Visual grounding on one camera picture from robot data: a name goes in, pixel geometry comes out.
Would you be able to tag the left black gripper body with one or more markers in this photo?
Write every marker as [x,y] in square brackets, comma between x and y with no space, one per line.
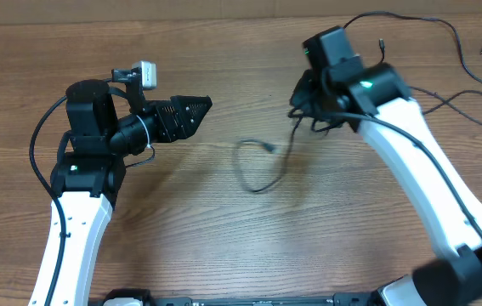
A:
[163,133]

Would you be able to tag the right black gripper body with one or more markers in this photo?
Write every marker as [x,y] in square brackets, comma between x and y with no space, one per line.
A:
[302,94]

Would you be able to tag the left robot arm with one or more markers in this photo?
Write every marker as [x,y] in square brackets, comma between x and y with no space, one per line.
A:
[107,125]

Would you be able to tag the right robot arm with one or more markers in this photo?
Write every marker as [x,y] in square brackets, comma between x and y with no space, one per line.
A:
[376,102]

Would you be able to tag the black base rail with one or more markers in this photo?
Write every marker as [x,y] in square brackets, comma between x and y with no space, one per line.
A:
[132,296]

